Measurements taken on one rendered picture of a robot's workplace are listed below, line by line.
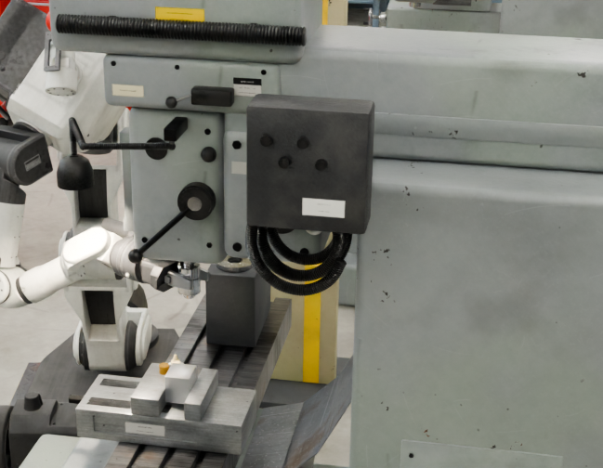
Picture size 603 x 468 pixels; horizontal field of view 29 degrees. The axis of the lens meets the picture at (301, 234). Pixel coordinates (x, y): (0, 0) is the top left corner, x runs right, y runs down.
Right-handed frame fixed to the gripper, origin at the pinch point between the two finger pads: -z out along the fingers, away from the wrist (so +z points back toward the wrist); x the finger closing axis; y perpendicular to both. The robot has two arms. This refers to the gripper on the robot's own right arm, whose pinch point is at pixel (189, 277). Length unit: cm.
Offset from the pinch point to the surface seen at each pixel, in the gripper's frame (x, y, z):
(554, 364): 10, -1, -76
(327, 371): 158, 117, 65
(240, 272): 30.7, 13.0, 10.1
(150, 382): -10.8, 20.6, 1.9
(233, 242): -5.7, -13.9, -16.0
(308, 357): 155, 111, 72
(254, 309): 30.6, 21.4, 5.8
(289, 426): 13.8, 36.8, -16.6
